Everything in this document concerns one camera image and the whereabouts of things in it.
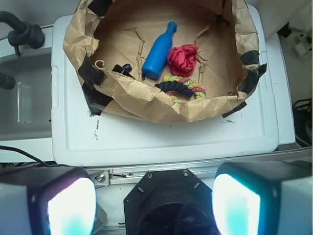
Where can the crumpled red cloth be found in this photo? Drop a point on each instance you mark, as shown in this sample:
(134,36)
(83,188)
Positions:
(182,60)

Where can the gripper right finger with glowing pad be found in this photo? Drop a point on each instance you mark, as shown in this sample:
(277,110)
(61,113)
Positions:
(264,198)

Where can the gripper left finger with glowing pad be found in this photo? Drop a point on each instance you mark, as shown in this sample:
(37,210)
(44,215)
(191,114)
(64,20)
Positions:
(46,201)

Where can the crumpled brown paper liner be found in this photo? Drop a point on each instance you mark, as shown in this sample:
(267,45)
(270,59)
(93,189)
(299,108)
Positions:
(103,33)

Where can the small dark blue object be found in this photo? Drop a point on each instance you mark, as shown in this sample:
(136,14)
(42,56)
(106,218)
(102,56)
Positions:
(124,70)

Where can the multicolour braided rope toy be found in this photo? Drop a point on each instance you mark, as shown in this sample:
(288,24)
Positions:
(171,84)

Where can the black octagonal mount plate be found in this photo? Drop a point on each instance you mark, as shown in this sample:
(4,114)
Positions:
(174,202)

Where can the blue plastic bottle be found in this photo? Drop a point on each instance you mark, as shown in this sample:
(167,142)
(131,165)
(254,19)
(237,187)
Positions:
(157,56)

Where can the white plastic bin lid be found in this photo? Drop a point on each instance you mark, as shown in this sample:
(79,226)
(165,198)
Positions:
(82,139)

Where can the aluminium extrusion rail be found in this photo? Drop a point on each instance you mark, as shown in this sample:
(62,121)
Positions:
(115,175)

